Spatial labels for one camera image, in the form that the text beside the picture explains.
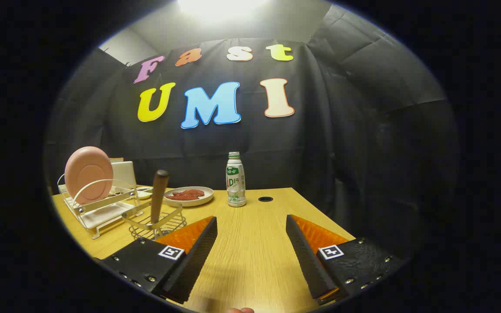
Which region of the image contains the beige round plate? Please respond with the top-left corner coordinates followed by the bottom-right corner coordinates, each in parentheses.
top-left (163, 186), bottom-right (214, 207)

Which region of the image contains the white wire dish rack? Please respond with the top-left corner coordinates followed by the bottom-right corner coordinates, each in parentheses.
top-left (57, 172), bottom-right (143, 240)

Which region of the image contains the white green drink bottle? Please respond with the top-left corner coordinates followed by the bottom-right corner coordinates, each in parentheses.
top-left (226, 152), bottom-right (247, 207)

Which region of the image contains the metal wire basket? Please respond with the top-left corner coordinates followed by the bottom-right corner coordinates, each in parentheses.
top-left (122, 201), bottom-right (187, 240)

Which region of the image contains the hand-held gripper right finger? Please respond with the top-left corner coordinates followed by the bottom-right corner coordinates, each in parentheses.
top-left (286, 214), bottom-right (403, 305)

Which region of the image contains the white toaster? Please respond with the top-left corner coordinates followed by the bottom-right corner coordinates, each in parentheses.
top-left (110, 161), bottom-right (137, 190)

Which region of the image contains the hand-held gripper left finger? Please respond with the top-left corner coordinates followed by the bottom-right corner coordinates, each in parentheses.
top-left (101, 216), bottom-right (218, 305)

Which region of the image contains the wooden handled spoon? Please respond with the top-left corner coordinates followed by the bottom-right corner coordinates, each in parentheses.
top-left (150, 170), bottom-right (170, 225)

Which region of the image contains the pink plate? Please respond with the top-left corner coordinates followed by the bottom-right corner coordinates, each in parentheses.
top-left (64, 147), bottom-right (114, 205)

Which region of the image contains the black backdrop cloth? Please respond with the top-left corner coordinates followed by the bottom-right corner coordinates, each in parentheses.
top-left (46, 4), bottom-right (460, 261)

